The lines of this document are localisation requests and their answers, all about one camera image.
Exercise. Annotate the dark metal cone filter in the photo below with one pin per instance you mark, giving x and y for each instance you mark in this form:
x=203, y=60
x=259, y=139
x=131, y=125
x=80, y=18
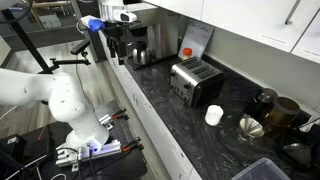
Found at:
x=298, y=154

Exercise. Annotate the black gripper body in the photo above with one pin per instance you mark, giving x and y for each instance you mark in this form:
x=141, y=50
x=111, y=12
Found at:
x=115, y=33

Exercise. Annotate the silver black four-slot toaster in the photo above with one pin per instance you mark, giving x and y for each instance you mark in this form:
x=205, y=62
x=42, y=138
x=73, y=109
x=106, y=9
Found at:
x=200, y=81

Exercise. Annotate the orange lid jar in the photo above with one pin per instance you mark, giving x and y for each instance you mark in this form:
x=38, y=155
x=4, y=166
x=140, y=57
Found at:
x=187, y=53

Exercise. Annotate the clear plastic container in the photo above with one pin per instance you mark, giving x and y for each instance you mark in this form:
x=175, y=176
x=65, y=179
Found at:
x=263, y=170

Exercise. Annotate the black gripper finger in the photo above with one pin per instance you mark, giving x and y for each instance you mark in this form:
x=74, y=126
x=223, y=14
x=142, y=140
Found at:
x=122, y=55
x=114, y=50

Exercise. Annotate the white base cabinet front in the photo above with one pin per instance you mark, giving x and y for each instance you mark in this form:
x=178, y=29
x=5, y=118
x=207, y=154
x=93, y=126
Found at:
x=150, y=113

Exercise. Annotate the brown glass carafe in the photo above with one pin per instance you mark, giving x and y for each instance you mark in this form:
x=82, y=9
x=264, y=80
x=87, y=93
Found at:
x=283, y=111

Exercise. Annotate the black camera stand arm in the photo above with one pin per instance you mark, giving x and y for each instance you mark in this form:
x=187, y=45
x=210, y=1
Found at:
x=26, y=40

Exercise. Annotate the black external camera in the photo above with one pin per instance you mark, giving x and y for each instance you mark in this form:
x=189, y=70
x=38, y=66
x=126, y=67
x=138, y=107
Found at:
x=80, y=47

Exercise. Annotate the white wall cabinets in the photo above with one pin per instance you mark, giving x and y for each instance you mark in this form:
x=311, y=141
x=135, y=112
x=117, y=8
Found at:
x=253, y=18

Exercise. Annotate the black coffee grinder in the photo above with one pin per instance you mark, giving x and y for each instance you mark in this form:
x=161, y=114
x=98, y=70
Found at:
x=261, y=100

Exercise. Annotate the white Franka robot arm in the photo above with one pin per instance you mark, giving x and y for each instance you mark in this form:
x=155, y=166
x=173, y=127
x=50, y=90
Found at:
x=66, y=96

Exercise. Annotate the black control box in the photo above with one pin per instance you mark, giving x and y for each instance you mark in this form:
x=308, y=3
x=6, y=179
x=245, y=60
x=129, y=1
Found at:
x=11, y=145

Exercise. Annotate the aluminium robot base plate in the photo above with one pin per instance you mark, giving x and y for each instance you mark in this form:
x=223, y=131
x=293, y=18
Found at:
x=100, y=150

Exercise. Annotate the shiny metal funnel dripper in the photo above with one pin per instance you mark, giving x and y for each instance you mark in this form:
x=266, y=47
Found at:
x=251, y=128

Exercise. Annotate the white ceramic mug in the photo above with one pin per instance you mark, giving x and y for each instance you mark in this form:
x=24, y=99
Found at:
x=213, y=115

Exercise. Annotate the black robot cart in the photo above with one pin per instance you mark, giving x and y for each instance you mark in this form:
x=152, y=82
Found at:
x=126, y=166

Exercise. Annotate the orange black clamp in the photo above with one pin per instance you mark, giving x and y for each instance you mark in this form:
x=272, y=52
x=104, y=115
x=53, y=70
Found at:
x=119, y=114
x=132, y=144

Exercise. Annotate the small whiteboard sign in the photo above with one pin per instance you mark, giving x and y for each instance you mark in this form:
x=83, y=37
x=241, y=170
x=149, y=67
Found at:
x=198, y=36

